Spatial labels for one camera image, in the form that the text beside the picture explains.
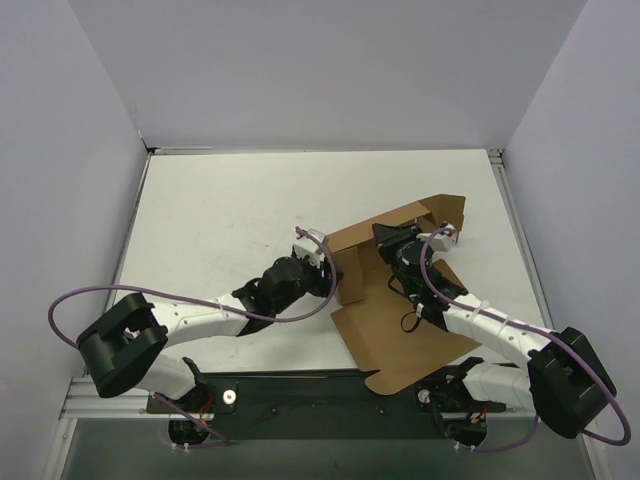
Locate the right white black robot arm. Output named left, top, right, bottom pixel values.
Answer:
left=372, top=223, right=617, bottom=438

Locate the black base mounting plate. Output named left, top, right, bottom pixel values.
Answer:
left=146, top=367, right=506, bottom=444

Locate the right aluminium side rail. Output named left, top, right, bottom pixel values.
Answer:
left=486, top=149, right=555, bottom=329

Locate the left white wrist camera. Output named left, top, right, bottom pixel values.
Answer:
left=292, top=227, right=328, bottom=268

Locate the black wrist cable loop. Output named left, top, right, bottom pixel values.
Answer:
left=401, top=304, right=426, bottom=334

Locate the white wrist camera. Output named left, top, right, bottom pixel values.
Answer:
left=292, top=227, right=328, bottom=268
left=430, top=224, right=459, bottom=252

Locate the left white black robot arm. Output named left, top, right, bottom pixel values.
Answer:
left=76, top=254, right=343, bottom=412

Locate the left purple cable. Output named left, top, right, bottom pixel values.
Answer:
left=48, top=234, right=339, bottom=351

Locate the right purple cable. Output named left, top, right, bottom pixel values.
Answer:
left=422, top=227, right=632, bottom=445

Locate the brown cardboard box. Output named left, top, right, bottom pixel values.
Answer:
left=329, top=194, right=479, bottom=395

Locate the left aluminium side rail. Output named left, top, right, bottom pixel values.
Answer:
left=100, top=149, right=155, bottom=315

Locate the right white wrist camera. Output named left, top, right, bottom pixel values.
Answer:
left=430, top=224, right=459, bottom=252

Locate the purple cable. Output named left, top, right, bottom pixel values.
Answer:
left=422, top=227, right=632, bottom=445
left=48, top=234, right=339, bottom=351

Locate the aluminium side rail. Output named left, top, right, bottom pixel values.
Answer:
left=100, top=149, right=155, bottom=315
left=486, top=149, right=555, bottom=329

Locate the aluminium front frame rail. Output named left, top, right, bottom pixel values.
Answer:
left=59, top=374, right=599, bottom=421

